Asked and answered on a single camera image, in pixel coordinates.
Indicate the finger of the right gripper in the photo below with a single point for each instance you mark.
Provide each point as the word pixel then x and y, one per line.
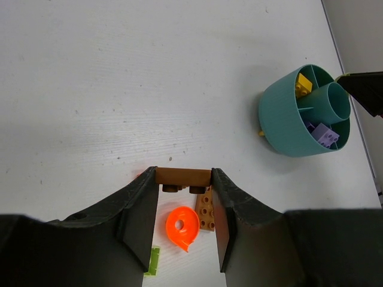
pixel 366 88

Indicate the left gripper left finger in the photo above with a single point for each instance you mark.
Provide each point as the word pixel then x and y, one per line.
pixel 106 244

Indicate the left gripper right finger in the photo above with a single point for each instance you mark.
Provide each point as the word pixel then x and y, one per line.
pixel 259 246

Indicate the small yellow lego brick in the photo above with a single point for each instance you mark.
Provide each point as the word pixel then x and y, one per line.
pixel 303 86

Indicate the light purple square lego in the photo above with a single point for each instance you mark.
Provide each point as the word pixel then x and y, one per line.
pixel 325 136

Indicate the small brown lego plate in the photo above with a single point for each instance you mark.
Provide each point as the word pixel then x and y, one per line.
pixel 176 179

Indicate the dark purple long lego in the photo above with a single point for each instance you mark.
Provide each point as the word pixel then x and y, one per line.
pixel 310 127

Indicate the green hollow lego brick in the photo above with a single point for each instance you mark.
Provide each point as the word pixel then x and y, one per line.
pixel 154 261

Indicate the teal round divided container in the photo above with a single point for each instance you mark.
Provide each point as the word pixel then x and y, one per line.
pixel 281 115

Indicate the brown long lego plate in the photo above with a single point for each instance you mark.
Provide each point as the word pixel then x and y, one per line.
pixel 205 211

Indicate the orange round lego dish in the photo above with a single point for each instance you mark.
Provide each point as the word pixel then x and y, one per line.
pixel 182 227

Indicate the aluminium rail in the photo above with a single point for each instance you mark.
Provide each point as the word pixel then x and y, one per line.
pixel 356 28

